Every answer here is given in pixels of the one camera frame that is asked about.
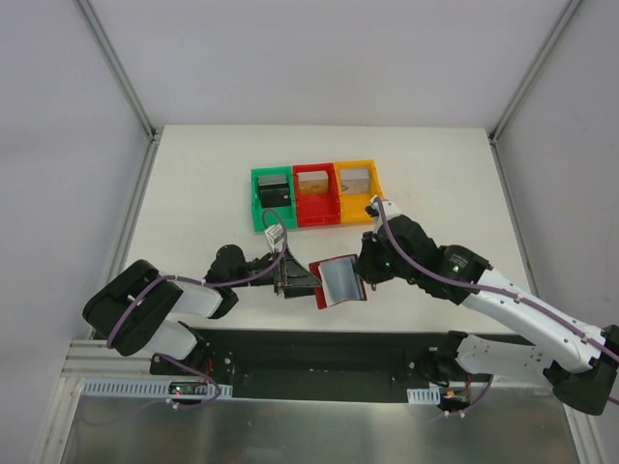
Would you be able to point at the wooden cards in red bin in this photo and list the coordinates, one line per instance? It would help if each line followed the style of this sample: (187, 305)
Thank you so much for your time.
(313, 182)

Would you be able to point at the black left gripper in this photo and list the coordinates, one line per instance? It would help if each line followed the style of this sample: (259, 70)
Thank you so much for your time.
(280, 280)

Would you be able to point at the red plastic bin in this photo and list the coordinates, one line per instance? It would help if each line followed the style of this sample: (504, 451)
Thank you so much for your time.
(318, 209)

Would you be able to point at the aluminium frame rail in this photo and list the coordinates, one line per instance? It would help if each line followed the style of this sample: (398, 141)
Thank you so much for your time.
(94, 358)

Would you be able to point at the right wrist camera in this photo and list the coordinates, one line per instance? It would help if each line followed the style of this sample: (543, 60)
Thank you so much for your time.
(379, 208)

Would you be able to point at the black cards in green bin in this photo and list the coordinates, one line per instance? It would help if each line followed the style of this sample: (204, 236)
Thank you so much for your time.
(273, 191)

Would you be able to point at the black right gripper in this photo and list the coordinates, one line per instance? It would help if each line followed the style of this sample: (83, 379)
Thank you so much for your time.
(366, 266)

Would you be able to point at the left white cable duct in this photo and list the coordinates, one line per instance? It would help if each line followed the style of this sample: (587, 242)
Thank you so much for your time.
(154, 389)

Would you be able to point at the right white cable duct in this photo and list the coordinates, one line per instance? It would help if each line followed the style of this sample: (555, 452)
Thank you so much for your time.
(426, 396)

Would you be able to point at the white cable duct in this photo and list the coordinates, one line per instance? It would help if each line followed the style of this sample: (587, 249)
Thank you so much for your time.
(154, 389)
(426, 396)

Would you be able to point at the cards in yellow bin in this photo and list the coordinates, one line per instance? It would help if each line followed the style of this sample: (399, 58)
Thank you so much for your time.
(354, 181)

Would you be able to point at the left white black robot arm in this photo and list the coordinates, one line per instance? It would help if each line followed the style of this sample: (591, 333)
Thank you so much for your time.
(133, 312)

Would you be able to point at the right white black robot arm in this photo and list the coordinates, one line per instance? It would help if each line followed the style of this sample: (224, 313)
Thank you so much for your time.
(493, 299)

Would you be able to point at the red leather card holder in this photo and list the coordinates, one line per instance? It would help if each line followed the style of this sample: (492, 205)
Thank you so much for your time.
(339, 282)

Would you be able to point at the yellow plastic bin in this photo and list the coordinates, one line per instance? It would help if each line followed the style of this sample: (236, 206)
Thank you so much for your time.
(352, 207)

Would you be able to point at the green plastic bin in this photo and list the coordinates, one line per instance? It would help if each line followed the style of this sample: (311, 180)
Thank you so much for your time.
(288, 214)

